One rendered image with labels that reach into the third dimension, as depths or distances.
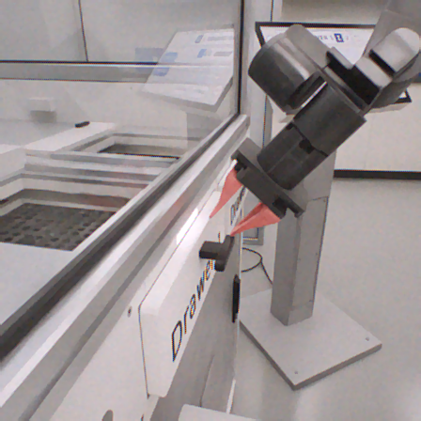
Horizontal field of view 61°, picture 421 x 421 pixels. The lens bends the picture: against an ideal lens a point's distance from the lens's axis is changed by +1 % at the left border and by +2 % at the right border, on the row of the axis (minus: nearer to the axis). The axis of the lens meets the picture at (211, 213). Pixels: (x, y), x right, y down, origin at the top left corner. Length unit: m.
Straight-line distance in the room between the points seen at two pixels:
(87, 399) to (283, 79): 0.33
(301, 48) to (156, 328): 0.31
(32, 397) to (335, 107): 0.33
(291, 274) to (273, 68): 1.17
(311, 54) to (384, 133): 3.17
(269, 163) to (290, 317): 1.28
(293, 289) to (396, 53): 1.25
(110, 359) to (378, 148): 3.41
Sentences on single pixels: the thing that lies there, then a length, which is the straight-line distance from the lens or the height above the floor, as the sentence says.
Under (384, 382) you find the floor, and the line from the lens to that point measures 1.61.
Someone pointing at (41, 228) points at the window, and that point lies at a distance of 0.22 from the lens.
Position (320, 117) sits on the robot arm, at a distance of 0.38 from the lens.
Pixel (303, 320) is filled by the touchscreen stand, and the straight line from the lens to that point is 1.69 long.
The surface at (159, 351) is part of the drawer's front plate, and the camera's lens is 0.35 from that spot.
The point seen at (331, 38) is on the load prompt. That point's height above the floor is 1.15.
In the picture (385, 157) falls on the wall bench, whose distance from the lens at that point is 3.63.
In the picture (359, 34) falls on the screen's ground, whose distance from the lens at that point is 1.44.
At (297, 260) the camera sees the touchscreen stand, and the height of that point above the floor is 0.37.
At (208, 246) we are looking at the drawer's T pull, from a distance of 0.44.
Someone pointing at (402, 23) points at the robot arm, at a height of 1.15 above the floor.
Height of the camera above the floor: 1.13
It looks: 25 degrees down
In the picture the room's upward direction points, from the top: straight up
